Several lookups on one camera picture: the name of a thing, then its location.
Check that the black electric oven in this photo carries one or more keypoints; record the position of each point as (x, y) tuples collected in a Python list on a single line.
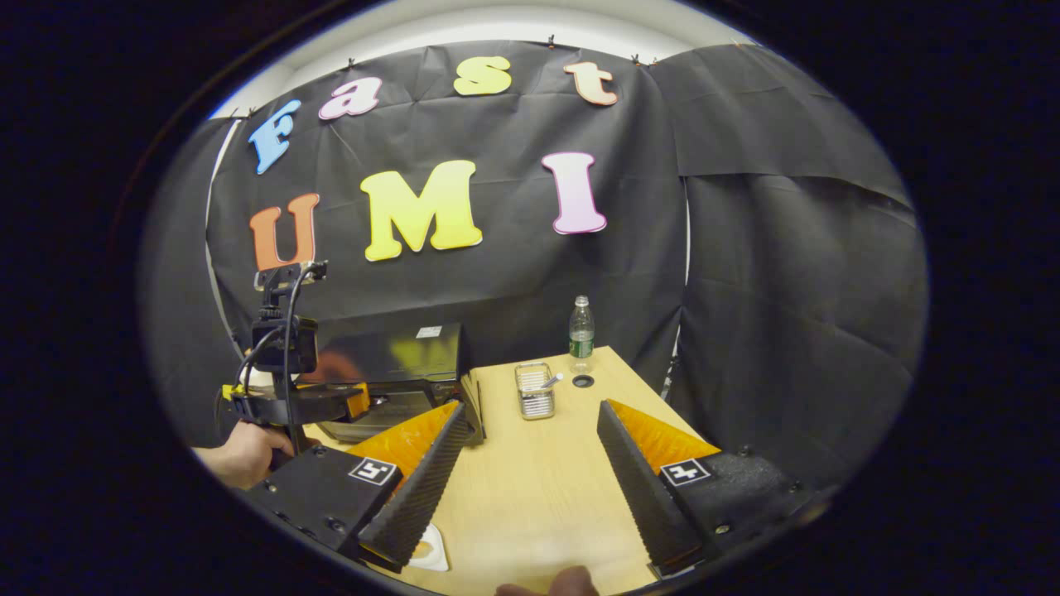
[(389, 356)]

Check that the white oval plate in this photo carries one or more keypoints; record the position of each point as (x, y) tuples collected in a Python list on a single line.
[(435, 559)]

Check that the clear plastic water bottle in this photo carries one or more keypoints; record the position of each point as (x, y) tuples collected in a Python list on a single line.
[(581, 335)]

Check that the black backdrop cloth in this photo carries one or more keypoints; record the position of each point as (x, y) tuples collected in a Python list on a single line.
[(745, 290)]

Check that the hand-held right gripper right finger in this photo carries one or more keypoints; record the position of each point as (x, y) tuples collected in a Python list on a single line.
[(642, 497)]

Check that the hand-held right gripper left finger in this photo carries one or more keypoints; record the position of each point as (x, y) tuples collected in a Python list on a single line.
[(422, 488)]

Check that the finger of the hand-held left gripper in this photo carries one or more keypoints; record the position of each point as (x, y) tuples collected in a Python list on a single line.
[(298, 406)]

